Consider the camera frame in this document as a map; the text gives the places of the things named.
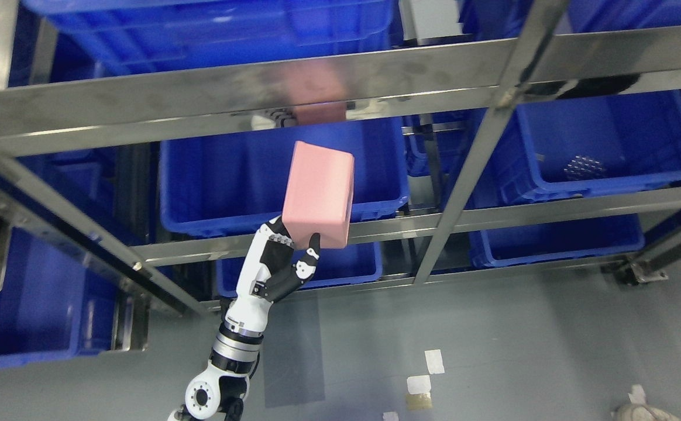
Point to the blue bin top shelf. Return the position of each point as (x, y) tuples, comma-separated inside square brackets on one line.
[(146, 37)]

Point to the blue bin right shelf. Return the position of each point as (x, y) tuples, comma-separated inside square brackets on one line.
[(584, 148)]

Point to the blue bin middle shelf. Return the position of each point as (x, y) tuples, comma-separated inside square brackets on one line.
[(230, 184)]

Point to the pink plastic storage box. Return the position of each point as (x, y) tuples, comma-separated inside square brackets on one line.
[(319, 196)]

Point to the blue bin bottom right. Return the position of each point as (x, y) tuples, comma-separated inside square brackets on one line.
[(580, 238)]

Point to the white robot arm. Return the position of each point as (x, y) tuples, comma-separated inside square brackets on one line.
[(224, 384)]

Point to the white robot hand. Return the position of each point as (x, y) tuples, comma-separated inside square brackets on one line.
[(268, 275)]

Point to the blue bin left foreground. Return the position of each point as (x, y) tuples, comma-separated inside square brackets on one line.
[(52, 307)]

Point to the blue bin shelf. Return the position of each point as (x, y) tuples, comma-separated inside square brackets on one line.
[(230, 184), (146, 37), (584, 148)]

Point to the steel shelf rack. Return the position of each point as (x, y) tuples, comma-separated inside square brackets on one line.
[(498, 75)]

